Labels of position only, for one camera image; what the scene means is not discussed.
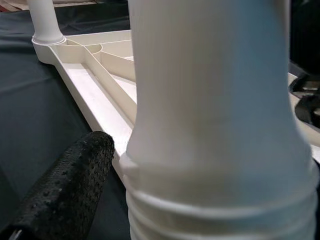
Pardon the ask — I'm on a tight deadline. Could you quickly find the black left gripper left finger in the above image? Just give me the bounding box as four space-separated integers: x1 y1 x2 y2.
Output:
0 131 116 240

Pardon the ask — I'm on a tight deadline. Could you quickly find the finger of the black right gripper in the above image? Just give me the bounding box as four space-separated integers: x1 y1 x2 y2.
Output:
296 96 320 126
288 74 320 93

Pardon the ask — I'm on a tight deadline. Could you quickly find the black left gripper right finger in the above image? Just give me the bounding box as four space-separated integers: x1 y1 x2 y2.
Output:
311 162 320 240

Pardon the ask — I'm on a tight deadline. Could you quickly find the white plastic table leg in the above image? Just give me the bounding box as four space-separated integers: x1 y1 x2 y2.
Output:
26 0 66 44
123 0 317 240

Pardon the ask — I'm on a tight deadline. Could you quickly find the white plastic table top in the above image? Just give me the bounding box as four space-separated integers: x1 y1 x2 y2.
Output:
31 29 320 186

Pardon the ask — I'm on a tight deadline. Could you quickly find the black tablecloth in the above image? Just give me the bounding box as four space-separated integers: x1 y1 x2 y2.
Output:
0 2 132 240

